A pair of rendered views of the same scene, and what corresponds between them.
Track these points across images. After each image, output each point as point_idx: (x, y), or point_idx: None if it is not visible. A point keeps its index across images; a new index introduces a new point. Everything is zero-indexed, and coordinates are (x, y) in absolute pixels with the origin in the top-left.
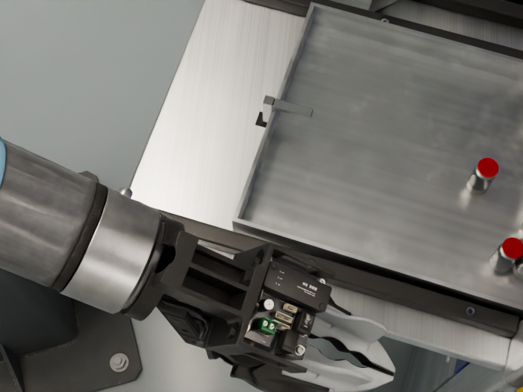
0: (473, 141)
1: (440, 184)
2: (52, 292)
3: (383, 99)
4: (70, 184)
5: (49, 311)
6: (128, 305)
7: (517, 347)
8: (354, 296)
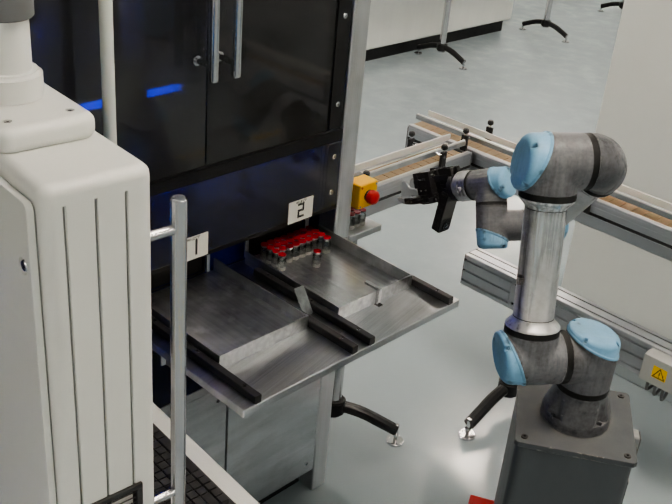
0: (306, 273)
1: (328, 270)
2: None
3: (329, 292)
4: (473, 173)
5: None
6: None
7: (342, 230)
8: None
